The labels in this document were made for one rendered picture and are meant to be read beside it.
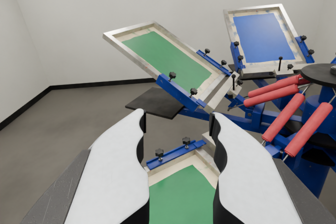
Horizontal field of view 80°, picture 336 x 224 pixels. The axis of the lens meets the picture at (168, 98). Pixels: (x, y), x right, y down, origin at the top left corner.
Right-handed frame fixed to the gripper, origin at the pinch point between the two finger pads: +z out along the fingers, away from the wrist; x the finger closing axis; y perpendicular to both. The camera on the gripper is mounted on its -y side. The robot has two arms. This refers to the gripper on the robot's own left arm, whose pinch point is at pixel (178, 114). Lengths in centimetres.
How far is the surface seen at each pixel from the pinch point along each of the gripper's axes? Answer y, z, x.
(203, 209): 70, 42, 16
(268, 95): 42, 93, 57
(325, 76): 25, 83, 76
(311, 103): 42, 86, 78
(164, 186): 73, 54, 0
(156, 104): 74, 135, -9
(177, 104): 72, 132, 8
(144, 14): 30, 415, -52
